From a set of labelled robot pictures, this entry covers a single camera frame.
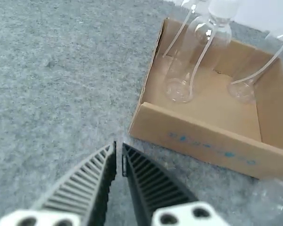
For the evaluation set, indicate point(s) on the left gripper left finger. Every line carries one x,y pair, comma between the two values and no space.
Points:
85,183

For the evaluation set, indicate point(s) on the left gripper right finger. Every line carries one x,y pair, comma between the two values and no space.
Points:
153,186

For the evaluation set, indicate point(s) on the brown cardboard box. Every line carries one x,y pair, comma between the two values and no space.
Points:
202,141

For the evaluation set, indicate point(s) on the clear plastic bottle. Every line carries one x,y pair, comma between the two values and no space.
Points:
241,92
179,90
179,30

